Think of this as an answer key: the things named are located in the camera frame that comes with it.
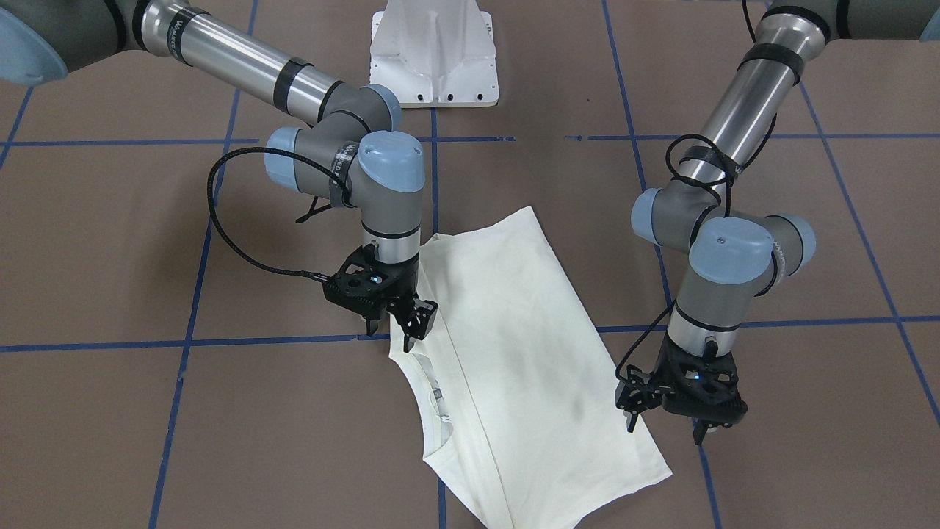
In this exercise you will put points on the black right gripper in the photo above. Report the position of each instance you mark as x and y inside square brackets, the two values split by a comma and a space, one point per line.
[406, 282]

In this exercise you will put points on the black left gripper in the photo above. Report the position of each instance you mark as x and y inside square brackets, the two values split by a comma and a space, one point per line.
[660, 375]

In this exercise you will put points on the cream long-sleeve cat shirt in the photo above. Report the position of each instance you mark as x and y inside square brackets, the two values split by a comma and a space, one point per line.
[515, 388]

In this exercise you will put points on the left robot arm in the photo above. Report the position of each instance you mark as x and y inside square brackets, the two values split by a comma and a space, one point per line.
[734, 257]

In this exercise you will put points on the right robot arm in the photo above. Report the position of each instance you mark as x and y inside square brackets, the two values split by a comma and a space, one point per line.
[337, 142]

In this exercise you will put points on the white camera stand pillar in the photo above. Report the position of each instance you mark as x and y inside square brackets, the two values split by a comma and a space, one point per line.
[435, 54]

